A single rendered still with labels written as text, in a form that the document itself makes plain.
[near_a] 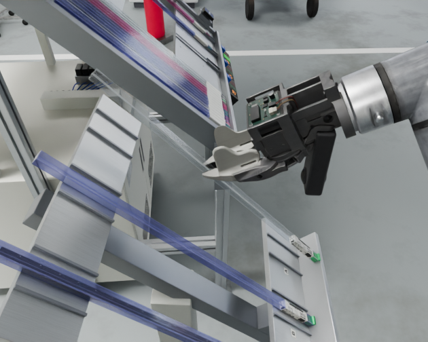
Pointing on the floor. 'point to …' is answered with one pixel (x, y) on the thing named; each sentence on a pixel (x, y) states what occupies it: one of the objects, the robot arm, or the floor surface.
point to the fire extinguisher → (156, 22)
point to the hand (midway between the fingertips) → (214, 171)
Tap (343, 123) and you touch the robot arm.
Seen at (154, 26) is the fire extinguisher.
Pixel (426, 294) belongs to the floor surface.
